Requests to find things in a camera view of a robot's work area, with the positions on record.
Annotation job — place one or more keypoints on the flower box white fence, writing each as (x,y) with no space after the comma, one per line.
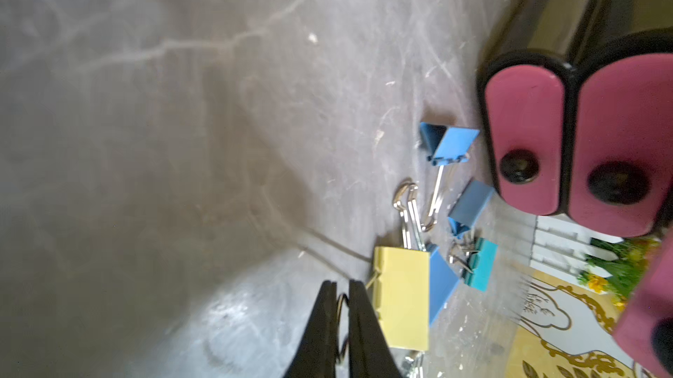
(602,263)

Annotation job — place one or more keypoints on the yellow binder clip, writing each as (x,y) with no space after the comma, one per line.
(399,293)

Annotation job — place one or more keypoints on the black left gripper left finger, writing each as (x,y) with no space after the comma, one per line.
(316,353)

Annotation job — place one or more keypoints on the blue binder clip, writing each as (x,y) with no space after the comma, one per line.
(469,206)
(443,281)
(447,146)

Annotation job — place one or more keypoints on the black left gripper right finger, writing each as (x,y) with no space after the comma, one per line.
(369,354)

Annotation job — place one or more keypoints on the teal binder clip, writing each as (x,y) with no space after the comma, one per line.
(476,263)

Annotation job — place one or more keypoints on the black pink drawer cabinet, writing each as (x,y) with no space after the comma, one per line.
(577,102)

